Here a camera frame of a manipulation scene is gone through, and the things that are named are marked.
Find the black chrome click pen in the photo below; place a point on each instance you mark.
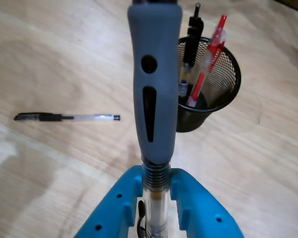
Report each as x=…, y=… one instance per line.
x=193, y=44

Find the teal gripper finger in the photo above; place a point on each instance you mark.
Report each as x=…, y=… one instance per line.
x=114, y=208
x=203, y=213

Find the red and white pen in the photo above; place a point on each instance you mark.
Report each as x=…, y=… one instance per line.
x=201, y=81

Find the grey grip clear pen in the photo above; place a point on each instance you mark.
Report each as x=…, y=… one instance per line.
x=155, y=99

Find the black mesh pen holder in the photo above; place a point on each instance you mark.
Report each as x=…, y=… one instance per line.
x=188, y=121

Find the black capped gel pen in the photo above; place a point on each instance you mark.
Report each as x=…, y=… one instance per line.
x=47, y=117

